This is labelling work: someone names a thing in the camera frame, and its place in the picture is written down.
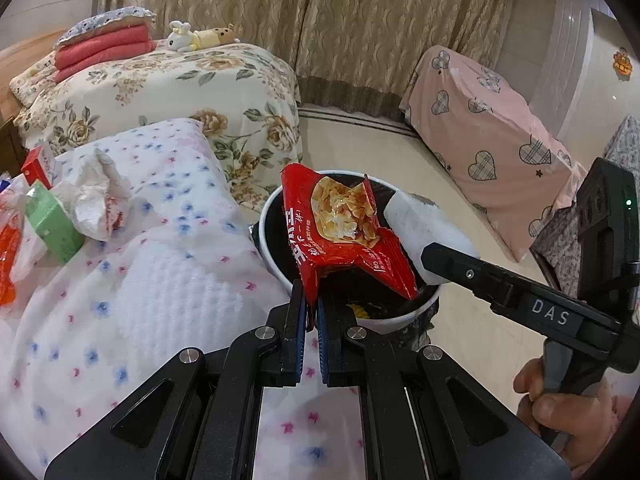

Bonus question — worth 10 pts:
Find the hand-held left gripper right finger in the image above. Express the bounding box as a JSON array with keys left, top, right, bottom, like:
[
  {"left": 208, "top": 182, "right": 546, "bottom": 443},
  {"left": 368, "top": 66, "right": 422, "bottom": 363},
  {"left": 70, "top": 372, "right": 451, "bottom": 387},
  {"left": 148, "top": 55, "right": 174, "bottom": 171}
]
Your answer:
[{"left": 315, "top": 296, "right": 572, "bottom": 480}]

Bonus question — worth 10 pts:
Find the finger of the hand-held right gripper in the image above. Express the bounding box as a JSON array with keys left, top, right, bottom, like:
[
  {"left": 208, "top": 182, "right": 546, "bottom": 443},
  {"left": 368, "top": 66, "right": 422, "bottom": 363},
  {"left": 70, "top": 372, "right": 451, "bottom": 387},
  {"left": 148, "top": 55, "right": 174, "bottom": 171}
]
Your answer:
[{"left": 420, "top": 242, "right": 523, "bottom": 312}]

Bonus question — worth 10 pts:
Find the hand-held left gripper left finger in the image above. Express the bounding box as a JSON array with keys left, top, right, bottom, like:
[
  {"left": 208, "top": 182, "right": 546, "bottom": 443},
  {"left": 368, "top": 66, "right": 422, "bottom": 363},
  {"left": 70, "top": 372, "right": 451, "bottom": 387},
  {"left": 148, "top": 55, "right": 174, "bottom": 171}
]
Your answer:
[{"left": 44, "top": 278, "right": 308, "bottom": 480}]

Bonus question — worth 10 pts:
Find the white tissue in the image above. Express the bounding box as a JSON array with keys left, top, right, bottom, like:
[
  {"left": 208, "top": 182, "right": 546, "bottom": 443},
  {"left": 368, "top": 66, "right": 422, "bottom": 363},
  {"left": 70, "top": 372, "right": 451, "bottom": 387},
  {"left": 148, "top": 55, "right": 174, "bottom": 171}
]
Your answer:
[{"left": 385, "top": 191, "right": 482, "bottom": 283}]

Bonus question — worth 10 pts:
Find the red snack packet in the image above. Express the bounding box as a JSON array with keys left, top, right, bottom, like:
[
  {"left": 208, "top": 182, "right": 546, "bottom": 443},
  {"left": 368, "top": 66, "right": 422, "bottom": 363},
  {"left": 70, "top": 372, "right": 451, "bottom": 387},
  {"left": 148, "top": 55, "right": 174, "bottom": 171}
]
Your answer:
[{"left": 281, "top": 162, "right": 419, "bottom": 332}]

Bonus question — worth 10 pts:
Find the white bin with black liner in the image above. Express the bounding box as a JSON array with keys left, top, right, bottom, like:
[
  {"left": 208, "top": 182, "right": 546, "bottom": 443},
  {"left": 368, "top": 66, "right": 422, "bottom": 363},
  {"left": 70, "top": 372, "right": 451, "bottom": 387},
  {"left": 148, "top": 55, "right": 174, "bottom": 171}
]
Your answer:
[{"left": 256, "top": 170, "right": 443, "bottom": 358}]

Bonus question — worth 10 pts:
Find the green box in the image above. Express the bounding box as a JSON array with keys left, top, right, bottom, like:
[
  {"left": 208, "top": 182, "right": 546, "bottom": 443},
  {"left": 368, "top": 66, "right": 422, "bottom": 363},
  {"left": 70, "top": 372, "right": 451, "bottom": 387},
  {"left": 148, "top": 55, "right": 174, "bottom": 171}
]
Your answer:
[{"left": 25, "top": 182, "right": 86, "bottom": 265}]

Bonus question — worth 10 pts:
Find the red and white box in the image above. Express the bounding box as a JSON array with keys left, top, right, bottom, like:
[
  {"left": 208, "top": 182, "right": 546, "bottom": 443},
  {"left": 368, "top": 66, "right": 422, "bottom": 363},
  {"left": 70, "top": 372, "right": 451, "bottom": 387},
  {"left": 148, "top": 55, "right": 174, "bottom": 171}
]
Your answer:
[{"left": 21, "top": 142, "right": 61, "bottom": 191}]

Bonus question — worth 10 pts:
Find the person's right forearm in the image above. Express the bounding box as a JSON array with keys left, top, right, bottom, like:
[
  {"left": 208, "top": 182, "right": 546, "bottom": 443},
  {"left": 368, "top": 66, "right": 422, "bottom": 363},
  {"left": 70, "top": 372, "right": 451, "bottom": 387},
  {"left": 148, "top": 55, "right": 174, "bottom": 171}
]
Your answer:
[{"left": 607, "top": 392, "right": 636, "bottom": 441}]

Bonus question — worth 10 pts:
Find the person's right hand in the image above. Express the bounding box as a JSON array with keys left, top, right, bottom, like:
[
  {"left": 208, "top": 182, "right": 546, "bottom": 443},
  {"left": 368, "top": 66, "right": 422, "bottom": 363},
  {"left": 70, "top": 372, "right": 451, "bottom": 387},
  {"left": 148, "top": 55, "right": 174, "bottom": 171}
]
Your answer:
[{"left": 514, "top": 357, "right": 628, "bottom": 480}]

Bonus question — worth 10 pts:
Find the pink heart print cloth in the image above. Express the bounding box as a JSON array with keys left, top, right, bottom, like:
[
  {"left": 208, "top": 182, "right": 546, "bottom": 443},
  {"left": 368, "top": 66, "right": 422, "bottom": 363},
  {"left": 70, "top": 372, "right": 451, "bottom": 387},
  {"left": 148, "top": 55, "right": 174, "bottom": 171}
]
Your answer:
[{"left": 398, "top": 45, "right": 589, "bottom": 262}]

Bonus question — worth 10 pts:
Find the white blanket with blue flowers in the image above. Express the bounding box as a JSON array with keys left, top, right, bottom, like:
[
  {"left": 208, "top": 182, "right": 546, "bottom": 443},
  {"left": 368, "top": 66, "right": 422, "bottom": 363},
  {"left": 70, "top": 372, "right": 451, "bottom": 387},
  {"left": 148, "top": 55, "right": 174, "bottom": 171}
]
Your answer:
[{"left": 0, "top": 117, "right": 367, "bottom": 480}]

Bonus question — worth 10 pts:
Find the crumpled white plastic bag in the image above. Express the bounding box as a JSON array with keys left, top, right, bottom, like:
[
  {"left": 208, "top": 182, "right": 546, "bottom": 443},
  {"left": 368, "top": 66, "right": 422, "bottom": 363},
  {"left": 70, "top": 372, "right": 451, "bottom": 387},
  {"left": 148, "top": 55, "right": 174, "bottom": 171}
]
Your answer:
[{"left": 50, "top": 150, "right": 134, "bottom": 242}]

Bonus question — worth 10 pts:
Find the beige patterned curtain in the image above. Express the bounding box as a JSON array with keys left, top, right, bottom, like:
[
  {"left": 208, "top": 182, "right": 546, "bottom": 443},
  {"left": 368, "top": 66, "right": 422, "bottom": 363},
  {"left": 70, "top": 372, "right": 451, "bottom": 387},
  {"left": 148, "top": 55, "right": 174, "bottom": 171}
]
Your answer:
[{"left": 97, "top": 0, "right": 516, "bottom": 117}]

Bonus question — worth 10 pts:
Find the cream rose print quilt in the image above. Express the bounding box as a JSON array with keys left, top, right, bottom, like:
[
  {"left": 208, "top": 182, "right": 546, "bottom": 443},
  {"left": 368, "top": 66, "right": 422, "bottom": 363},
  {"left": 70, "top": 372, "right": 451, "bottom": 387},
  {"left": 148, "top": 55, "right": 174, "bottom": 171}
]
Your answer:
[{"left": 10, "top": 41, "right": 302, "bottom": 212}]

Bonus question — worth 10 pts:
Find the orange and white plastic bag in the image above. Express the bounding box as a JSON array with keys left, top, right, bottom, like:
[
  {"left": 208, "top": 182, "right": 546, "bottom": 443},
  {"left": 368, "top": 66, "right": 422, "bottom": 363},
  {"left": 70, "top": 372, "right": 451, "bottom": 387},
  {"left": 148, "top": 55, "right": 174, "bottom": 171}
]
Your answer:
[{"left": 0, "top": 174, "right": 49, "bottom": 309}]

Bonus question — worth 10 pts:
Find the white and yellow plush toy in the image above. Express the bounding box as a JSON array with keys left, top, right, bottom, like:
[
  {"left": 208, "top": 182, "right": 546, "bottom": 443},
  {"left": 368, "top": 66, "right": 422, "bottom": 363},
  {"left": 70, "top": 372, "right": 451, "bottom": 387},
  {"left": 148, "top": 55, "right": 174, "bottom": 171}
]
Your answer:
[{"left": 167, "top": 20, "right": 242, "bottom": 53}]

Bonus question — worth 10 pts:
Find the folded red blanket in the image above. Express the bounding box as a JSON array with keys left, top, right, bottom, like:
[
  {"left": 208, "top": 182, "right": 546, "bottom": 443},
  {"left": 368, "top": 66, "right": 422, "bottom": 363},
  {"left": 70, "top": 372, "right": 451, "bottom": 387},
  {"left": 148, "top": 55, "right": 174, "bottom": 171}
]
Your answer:
[{"left": 52, "top": 25, "right": 159, "bottom": 84}]

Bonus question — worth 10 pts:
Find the dotted pillow with frill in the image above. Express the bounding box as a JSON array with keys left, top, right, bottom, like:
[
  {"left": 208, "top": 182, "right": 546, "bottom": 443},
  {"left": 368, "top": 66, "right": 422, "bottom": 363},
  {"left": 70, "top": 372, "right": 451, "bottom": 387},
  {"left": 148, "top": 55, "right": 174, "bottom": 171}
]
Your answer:
[{"left": 54, "top": 6, "right": 157, "bottom": 51}]

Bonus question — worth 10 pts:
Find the orange wall sticker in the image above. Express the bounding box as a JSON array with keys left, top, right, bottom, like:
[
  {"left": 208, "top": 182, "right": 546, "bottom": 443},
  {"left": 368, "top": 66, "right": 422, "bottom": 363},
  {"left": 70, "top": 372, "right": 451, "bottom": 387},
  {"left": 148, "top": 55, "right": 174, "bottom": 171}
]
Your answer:
[{"left": 612, "top": 47, "right": 635, "bottom": 81}]

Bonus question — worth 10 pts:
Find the wooden bed frame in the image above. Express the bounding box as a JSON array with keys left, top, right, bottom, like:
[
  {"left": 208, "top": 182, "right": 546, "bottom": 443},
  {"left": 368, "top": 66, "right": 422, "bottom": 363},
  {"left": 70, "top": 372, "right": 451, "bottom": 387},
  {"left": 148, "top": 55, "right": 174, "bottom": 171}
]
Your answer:
[{"left": 0, "top": 116, "right": 28, "bottom": 176}]

